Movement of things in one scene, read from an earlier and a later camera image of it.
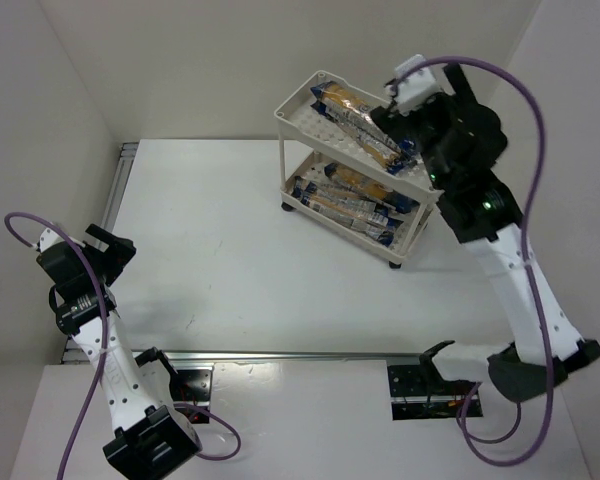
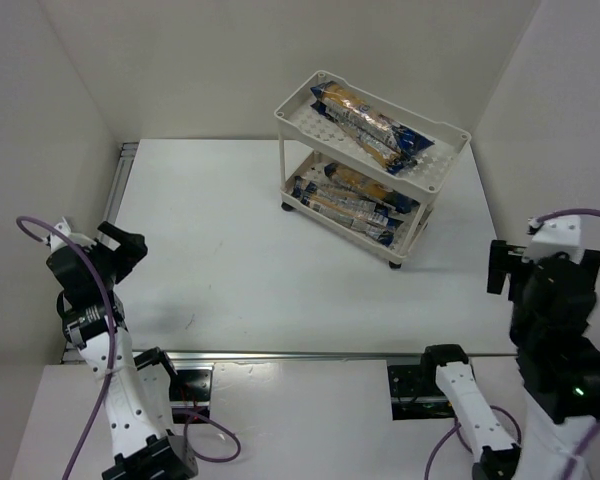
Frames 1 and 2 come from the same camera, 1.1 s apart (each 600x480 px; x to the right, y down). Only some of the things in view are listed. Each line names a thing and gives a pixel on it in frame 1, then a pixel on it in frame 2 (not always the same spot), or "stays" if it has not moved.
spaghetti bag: (303, 187) stays
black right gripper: (397, 123) -> (500, 267)
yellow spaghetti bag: (369, 187) stays
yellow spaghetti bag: (355, 109) stays
